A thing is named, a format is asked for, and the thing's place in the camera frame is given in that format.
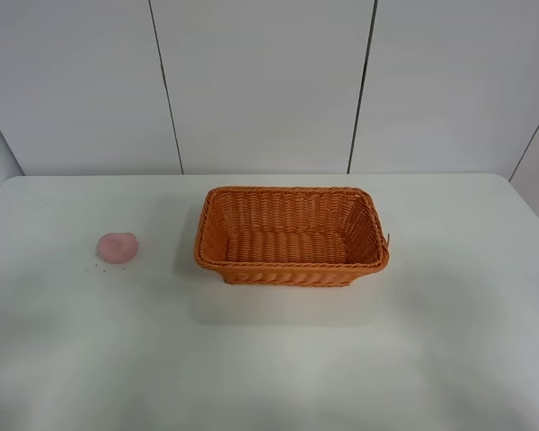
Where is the pink peach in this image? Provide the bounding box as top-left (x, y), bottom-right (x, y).
top-left (96, 233), bottom-right (138, 264)

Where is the orange woven basket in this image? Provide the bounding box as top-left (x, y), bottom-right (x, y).
top-left (194, 186), bottom-right (390, 287)

